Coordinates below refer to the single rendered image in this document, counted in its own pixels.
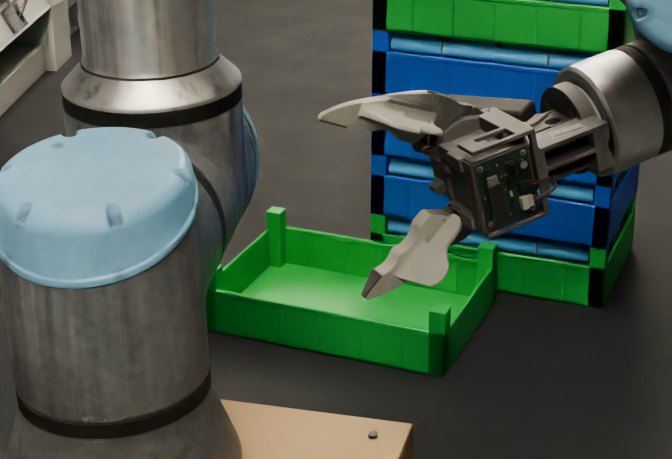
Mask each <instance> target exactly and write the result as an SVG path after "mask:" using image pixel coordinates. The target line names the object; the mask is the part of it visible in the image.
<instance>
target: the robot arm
mask: <svg viewBox="0 0 672 459"><path fill-rule="evenodd" d="M620 1H621V2H622V3H623V4H624V5H625V6H626V10H627V13H628V16H629V18H630V20H631V22H632V24H633V29H634V33H635V41H633V42H630V43H628V44H625V45H622V46H620V47H617V48H615V49H612V50H609V51H606V52H603V53H601V54H598V55H596V56H593V57H590V58H588V59H585V60H583V61H580V62H577V63H575V64H572V65H570V66H567V67H565V68H564V69H562V70H561V71H560V72H559V74H558V76H557V78H556V81H555V85H554V86H551V87H549V88H547V89H545V90H544V92H543V94H542V96H541V101H540V114H537V112H536V107H535V103H534V101H532V100H523V99H509V98H495V97H481V96H467V95H453V94H442V93H439V92H435V91H430V90H415V91H406V92H398V93H390V94H385V95H383V96H375V97H368V98H362V99H357V100H353V101H349V102H345V103H342V104H339V105H336V106H334V107H332V108H329V109H327V110H325V111H323V112H321V113H320V114H319V115H318V118H317V120H318V121H320V122H324V123H328V124H331V125H335V126H339V127H343V128H346V126H347V127H349V126H355V125H357V126H362V127H364V128H365V129H367V130H369V131H370V132H374V131H378V130H386V131H389V132H390V134H391V135H393V136H394V137H396V138H398V139H399V140H401V141H403V142H407V143H411V144H412V147H413V149H414V151H415V152H418V153H423V154H424V155H426V156H427V157H429V158H430V160H431V164H432V169H433V173H434V180H433V181H432V182H431V183H430V185H429V188H430V190H432V191H433V192H435V193H436V194H443V195H444V196H445V197H447V198H449V199H450V200H451V202H449V203H448V204H447V205H446V206H445V207H444V208H443V210H444V211H443V210H442V209H423V210H421V211H420V212H419V213H418V214H417V215H416V217H415V218H414V219H413V220H412V222H411V227H410V230H409V233H408V234H407V236H406V237H405V239H404V240H403V241H402V242H401V243H399V244H398V245H396V246H395V247H393V248H392V249H391V250H390V253H389V255H388V257H387V258H386V260H385V261H384V262H383V263H382V264H381V265H379V266H377V267H376V268H375V269H374V268H372V270H371V271H370V274H369V276H368V279H367V281H366V283H365V286H364V288H363V291H362V293H361V295H362V296H363V297H364V298H365V299H367V300H369V299H372V298H375V297H378V296H381V295H384V294H386V293H388V292H390V291H392V290H394V289H396V288H397V287H399V286H401V285H402V284H403V283H406V282H412V283H416V284H420V285H424V286H428V287H433V286H436V285H438V284H439V283H441V282H442V281H443V280H444V278H445V277H446V275H447V274H448V272H449V268H450V266H449V261H448V256H447V250H448V248H449V247H450V246H452V245H455V244H457V243H458V242H460V241H462V240H463V239H465V238H466V237H467V236H468V235H470V234H471V233H472V232H473V231H475V230H477V231H478V232H480V233H481V234H483V235H484V236H486V237H487V238H489V239H492V238H494V237H497V236H499V235H502V234H504V233H507V232H509V231H511V230H514V229H516V228H519V227H521V226H524V225H526V224H528V223H531V222H533V221H536V220H538V219H541V218H543V217H546V216H548V215H550V209H549V203H548V198H547V196H548V195H549V194H550V193H552V192H553V191H554V190H555V189H556V188H557V182H556V180H558V179H561V178H563V177H566V176H568V175H570V174H573V173H574V174H583V173H586V172H588V171H590V172H591V173H593V174H595V175H597V176H600V177H602V176H610V175H612V174H615V173H617V172H620V171H623V172H625V171H627V170H629V168H630V167H632V166H634V165H637V164H639V163H642V162H644V161H647V160H649V159H651V158H653V157H656V156H658V155H661V154H663V153H666V152H668V151H671V150H672V0H620ZM77 6H78V16H79V26H80V36H81V47H82V58H81V60H80V62H79V63H78V64H77V65H76V66H75V68H74V69H73V70H72V71H71V72H70V73H69V74H68V75H67V76H66V77H65V79H64V80H63V81H62V84H61V93H62V102H63V112H64V122H65V131H66V137H64V136H62V135H56V136H53V137H50V138H47V139H45V140H42V141H40V142H37V143H35V144H33V145H31V146H29V147H27V148H25V149H24V150H22V151H21V152H19V153H18V154H16V155H15V156H14V157H12V158H11V159H10V160H9V161H8V162H7V163H6V164H5V165H4V166H3V167H2V169H1V171H0V284H1V291H2V298H3V305H4V312H5V319H6V326H7V333H8V340H9V347H10V354H11V361H12V368H13V376H14V383H15V390H16V396H17V404H18V411H17V415H16V418H15V422H14V426H13V429H12V433H11V436H10V440H9V444H8V447H7V451H6V455H5V458H4V459H243V457H242V446H241V442H240V438H239V435H238V433H237V431H236V429H235V427H234V425H233V424H232V422H231V420H230V418H229V416H228V414H227V412H226V410H225V408H224V406H223V404H222V402H221V400H220V398H219V397H218V395H217V393H216V391H215V389H214V387H213V385H212V380H211V367H210V356H209V343H208V330H207V317H206V295H207V289H208V287H209V285H210V283H211V281H212V278H213V276H214V274H215V272H216V270H217V268H218V266H219V264H220V261H221V259H222V257H223V255H224V253H225V250H226V248H227V246H228V244H229V242H230V240H231V238H232V236H233V234H234V231H235V229H236V227H237V225H238V223H239V221H240V219H241V217H242V216H243V214H244V213H245V211H246V209H247V208H248V206H249V204H250V202H251V199H252V197H253V194H254V191H255V188H256V184H257V179H258V173H259V142H258V137H257V133H256V130H255V127H254V124H253V122H252V120H251V118H250V116H249V114H248V112H247V111H246V109H245V108H244V106H243V94H242V78H241V72H240V70H239V69H238V68H237V67H236V66H235V65H234V64H232V63H231V62H230V61H229V60H228V59H226V58H225V57H224V56H223V55H221V54H220V53H219V51H218V50H217V48H216V34H215V17H214V0H77ZM551 182H552V183H554V184H555V186H554V187H553V188H551V187H550V183H551ZM538 188H539V190H540V194H538V193H537V190H538ZM538 196H539V197H538ZM538 198H540V199H538ZM539 201H540V202H541V204H540V203H539ZM525 217H528V218H525ZM523 218H525V219H523ZM520 219H523V220H520ZM518 220H520V221H518ZM515 221H518V222H515ZM513 222H515V223H513ZM510 223H513V224H510ZM508 224H510V225H508ZM506 225H508V226H506ZM503 226H506V227H503ZM501 227H503V228H501ZM499 228H501V229H499ZM90 439H91V440H90ZM92 439H94V440H92ZM96 439H100V440H96Z"/></svg>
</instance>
